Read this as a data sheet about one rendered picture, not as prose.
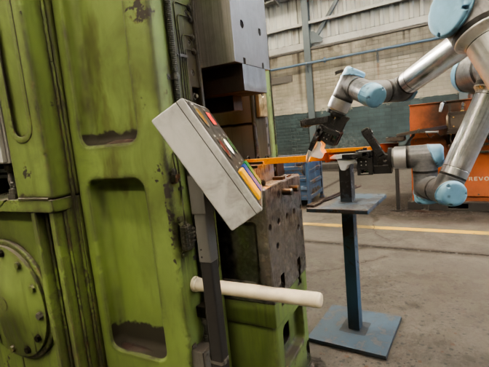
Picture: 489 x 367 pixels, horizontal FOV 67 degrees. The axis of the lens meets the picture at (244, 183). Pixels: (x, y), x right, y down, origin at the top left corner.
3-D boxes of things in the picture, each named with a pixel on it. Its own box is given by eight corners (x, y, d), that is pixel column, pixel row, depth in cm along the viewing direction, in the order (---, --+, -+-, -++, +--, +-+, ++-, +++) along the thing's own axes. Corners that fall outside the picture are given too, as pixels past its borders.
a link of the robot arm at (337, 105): (329, 95, 128) (335, 95, 135) (324, 107, 130) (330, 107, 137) (348, 103, 125) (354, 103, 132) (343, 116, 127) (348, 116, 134)
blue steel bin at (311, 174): (326, 196, 578) (322, 150, 569) (312, 208, 508) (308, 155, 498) (256, 197, 632) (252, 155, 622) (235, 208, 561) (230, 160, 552)
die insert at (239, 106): (242, 110, 153) (241, 95, 152) (233, 110, 146) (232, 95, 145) (184, 118, 167) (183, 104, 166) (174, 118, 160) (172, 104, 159)
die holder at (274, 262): (306, 268, 171) (299, 173, 165) (275, 305, 138) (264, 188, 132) (207, 258, 198) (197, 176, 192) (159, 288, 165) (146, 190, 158)
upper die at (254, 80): (267, 92, 150) (265, 69, 149) (244, 90, 133) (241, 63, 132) (184, 105, 170) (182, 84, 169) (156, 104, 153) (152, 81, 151)
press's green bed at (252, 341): (313, 360, 178) (305, 268, 171) (284, 416, 145) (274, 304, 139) (216, 340, 204) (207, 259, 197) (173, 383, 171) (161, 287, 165)
